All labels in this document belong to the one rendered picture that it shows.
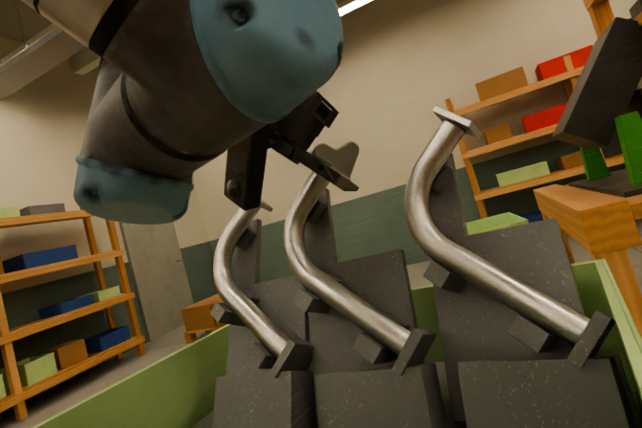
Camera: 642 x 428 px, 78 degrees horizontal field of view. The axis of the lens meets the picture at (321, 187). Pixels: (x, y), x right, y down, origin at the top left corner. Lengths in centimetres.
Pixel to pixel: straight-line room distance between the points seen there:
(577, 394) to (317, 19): 37
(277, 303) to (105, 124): 44
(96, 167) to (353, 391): 35
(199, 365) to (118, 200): 52
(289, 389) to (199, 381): 25
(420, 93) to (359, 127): 110
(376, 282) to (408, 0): 658
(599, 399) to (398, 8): 674
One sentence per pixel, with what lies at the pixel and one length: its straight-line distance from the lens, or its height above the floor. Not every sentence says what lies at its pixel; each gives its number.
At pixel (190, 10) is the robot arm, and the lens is 18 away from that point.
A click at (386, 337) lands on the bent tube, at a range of 49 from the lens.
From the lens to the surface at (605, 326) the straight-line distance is 43.
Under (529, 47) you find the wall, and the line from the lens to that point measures 662.
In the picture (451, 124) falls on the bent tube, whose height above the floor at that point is 117.
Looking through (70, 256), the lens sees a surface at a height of 147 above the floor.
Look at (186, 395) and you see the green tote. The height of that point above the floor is 89.
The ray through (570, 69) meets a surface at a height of 202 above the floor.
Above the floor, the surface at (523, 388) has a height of 91.
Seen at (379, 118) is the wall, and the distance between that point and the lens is 664.
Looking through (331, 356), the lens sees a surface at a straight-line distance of 57.
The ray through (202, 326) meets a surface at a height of 19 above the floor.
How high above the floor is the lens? 111
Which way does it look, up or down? 4 degrees up
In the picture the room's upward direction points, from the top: 16 degrees counter-clockwise
